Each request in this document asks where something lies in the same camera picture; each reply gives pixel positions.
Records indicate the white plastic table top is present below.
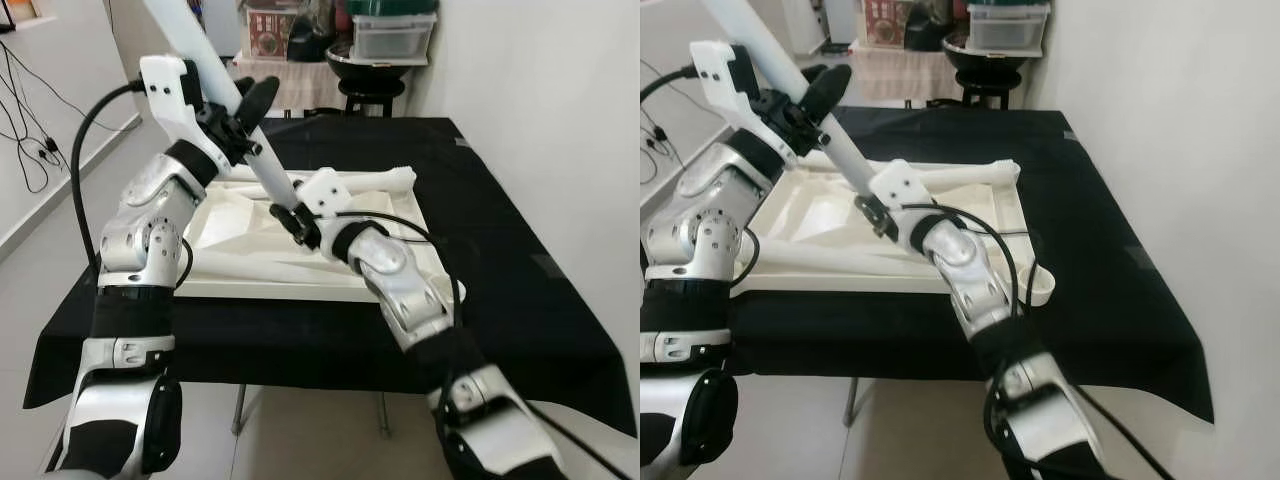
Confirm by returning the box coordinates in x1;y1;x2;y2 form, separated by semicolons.
178;165;466;304
735;158;1056;306

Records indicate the red print box orange lid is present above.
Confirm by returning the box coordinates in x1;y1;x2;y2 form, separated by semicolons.
858;0;921;49
245;5;301;59

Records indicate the black plastic bag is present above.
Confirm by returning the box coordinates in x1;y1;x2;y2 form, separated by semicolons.
905;10;966;53
288;10;346;63

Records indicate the clear container green lid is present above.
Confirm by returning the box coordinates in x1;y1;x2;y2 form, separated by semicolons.
345;0;439;59
965;0;1051;53

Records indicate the black tablecloth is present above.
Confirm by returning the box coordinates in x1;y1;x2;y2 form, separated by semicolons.
22;115;638;438
728;105;1216;424

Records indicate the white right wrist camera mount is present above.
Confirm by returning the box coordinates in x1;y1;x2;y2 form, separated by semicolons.
297;168;353;221
868;160;936;216

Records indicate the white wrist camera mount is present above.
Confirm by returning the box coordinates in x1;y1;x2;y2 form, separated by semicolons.
690;40;801;166
297;168;353;221
140;55;241;179
868;160;936;216

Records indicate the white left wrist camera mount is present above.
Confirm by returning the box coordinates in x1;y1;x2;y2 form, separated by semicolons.
690;40;801;166
140;55;241;179

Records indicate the black wall cable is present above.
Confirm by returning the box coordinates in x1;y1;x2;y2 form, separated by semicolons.
0;40;131;196
640;60;691;186

